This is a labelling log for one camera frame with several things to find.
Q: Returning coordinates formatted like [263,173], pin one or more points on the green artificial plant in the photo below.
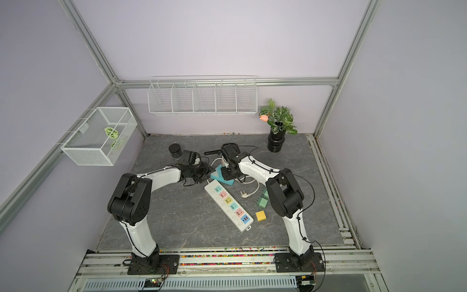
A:
[278,118]

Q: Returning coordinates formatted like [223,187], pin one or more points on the black ribbed vase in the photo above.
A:
[276,139]

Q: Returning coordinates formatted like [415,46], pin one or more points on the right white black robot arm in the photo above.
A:
[285,195]

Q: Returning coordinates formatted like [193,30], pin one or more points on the white plug of cable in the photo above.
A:
[245,194]

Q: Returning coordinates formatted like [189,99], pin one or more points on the teal triangular power socket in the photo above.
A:
[217,175]

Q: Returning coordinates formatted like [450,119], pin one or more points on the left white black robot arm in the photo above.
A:
[130,202]

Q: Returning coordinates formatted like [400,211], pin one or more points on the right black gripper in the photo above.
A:
[226,175]

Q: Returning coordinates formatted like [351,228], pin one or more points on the long white wire shelf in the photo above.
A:
[198,96]

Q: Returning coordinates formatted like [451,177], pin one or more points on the small black round jar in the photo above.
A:
[175,150]

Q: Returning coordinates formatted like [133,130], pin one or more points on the white wire basket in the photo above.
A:
[89,145]

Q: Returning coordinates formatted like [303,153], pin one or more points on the white slotted cable duct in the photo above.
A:
[198,284]

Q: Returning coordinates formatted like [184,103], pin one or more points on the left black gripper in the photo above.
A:
[207,170]

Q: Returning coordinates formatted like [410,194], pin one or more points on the green leaf in basket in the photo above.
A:
[113,135]

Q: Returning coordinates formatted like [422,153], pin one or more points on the long white power strip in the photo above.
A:
[229,205]

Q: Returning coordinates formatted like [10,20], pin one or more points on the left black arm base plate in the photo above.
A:
[159,264]

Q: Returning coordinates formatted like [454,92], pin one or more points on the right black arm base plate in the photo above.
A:
[291,263]

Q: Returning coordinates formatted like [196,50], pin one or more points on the yellow plug adapter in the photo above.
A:
[260,216]

